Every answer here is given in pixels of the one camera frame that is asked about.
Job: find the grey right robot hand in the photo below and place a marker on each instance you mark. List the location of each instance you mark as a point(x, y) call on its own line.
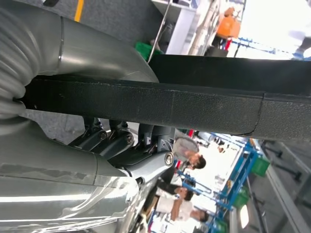
point(48, 193)

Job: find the blue metal shelf rack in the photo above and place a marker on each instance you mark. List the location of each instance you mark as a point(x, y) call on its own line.
point(243, 170)

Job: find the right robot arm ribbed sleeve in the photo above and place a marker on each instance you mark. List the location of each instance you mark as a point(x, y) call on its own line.
point(14, 64)

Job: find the person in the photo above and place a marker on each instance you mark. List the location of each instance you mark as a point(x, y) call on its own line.
point(184, 148)
point(170, 188)
point(180, 209)

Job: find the yellow floor tape strip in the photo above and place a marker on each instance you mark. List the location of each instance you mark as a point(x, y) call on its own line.
point(78, 9)

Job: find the green plastic crate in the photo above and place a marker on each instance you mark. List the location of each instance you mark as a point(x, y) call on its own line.
point(143, 49)
point(221, 226)
point(241, 199)
point(260, 166)

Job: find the thin metal rod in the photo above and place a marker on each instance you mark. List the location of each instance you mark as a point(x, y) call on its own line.
point(159, 32)

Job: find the white table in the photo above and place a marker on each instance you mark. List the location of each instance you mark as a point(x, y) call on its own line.
point(180, 29)

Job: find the open cardboard box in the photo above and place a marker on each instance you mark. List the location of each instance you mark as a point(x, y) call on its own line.
point(228, 27)

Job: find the grey metal bench frame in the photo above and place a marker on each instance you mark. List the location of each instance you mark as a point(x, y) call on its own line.
point(286, 199)

